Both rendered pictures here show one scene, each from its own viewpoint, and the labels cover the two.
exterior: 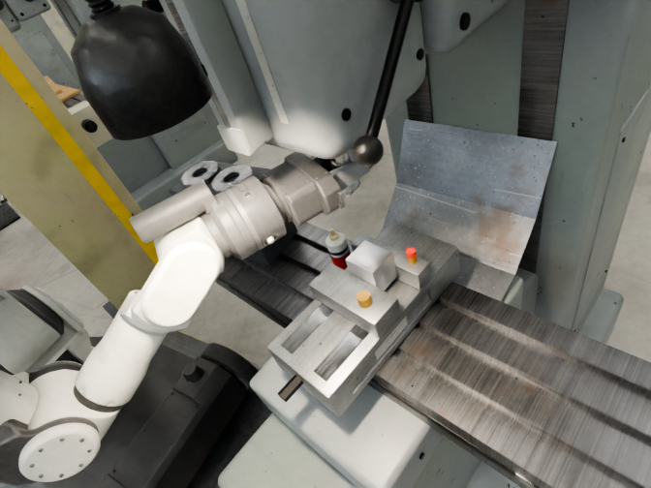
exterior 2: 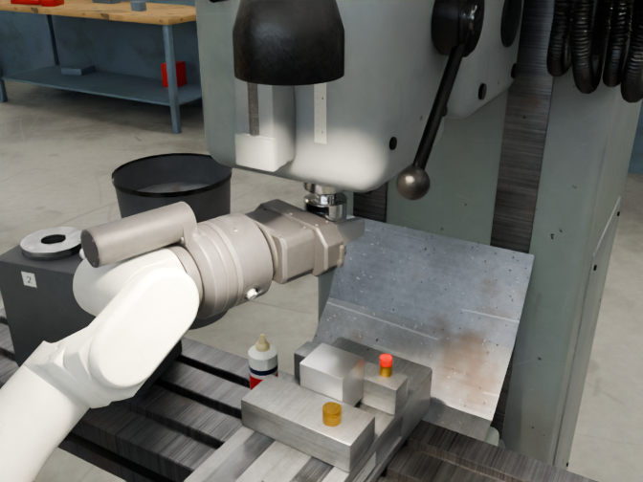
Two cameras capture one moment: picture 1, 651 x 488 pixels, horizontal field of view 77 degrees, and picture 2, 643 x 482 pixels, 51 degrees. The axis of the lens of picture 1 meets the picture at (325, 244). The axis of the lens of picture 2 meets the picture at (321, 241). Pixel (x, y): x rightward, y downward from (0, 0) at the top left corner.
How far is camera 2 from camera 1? 28 cm
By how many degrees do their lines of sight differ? 27
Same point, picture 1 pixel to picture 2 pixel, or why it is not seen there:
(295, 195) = (292, 240)
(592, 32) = (571, 140)
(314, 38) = (388, 58)
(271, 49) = not seen: hidden behind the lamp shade
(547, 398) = not seen: outside the picture
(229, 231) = (212, 268)
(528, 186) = (503, 306)
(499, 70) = (474, 166)
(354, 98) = (399, 129)
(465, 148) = (426, 256)
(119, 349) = (24, 419)
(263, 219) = (254, 261)
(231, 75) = not seen: hidden behind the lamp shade
